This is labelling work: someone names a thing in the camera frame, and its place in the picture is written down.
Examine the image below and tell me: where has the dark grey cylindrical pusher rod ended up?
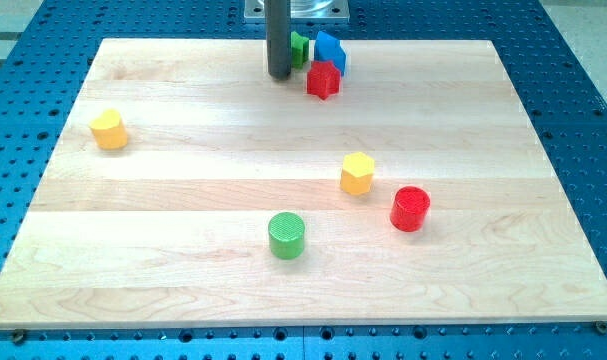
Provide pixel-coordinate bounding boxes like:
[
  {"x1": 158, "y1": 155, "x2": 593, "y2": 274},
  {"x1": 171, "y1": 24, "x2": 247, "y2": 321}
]
[{"x1": 264, "y1": 0, "x2": 292, "y2": 81}]

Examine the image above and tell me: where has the red star block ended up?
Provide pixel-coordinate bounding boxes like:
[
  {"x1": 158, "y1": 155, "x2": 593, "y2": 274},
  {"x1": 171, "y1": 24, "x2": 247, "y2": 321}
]
[{"x1": 306, "y1": 60, "x2": 341, "y2": 100}]

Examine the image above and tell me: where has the yellow hexagon block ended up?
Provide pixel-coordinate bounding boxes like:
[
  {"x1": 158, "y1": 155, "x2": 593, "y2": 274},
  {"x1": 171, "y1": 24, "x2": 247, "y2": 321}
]
[{"x1": 340, "y1": 152, "x2": 375, "y2": 195}]

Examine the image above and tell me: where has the yellow heart block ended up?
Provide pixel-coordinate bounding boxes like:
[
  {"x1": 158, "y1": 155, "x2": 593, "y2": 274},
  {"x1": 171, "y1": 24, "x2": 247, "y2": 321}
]
[{"x1": 89, "y1": 109, "x2": 128, "y2": 150}]

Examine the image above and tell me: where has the left board corner screw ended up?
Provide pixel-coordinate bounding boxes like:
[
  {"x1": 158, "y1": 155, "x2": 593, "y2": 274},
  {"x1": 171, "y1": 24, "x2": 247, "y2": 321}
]
[{"x1": 9, "y1": 329, "x2": 26, "y2": 345}]

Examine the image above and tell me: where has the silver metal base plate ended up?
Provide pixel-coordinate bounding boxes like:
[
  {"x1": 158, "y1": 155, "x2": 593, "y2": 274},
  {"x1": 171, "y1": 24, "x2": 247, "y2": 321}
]
[{"x1": 243, "y1": 0, "x2": 350, "y2": 23}]

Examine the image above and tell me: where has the right board corner screw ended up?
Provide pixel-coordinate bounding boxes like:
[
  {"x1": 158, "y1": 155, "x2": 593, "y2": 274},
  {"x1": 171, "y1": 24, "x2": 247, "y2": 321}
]
[{"x1": 594, "y1": 321, "x2": 607, "y2": 335}]

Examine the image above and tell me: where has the light wooden board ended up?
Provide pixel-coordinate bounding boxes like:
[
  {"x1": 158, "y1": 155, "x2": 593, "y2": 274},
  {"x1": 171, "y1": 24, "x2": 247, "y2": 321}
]
[{"x1": 0, "y1": 38, "x2": 607, "y2": 329}]

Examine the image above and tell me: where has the green block behind rod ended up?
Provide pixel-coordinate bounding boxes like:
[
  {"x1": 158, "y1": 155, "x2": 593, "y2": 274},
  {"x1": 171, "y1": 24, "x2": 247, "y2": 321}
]
[{"x1": 290, "y1": 31, "x2": 309, "y2": 69}]

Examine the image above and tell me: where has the green cylinder block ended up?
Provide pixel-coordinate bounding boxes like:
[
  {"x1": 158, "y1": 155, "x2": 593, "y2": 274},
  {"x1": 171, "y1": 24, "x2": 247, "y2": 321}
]
[{"x1": 268, "y1": 212, "x2": 305, "y2": 260}]

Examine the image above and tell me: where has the board corner screw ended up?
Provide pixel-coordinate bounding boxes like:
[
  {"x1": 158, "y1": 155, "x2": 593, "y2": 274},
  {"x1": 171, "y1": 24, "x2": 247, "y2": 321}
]
[
  {"x1": 9, "y1": 329, "x2": 26, "y2": 345},
  {"x1": 594, "y1": 321, "x2": 607, "y2": 335}
]

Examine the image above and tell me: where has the red cylinder block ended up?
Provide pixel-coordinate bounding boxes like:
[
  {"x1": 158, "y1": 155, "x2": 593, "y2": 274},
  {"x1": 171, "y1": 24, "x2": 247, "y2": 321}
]
[{"x1": 389, "y1": 186, "x2": 431, "y2": 232}]

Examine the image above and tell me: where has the blue angular block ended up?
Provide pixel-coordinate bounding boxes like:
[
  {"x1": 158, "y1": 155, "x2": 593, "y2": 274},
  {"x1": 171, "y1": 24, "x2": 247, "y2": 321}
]
[{"x1": 314, "y1": 31, "x2": 347, "y2": 75}]

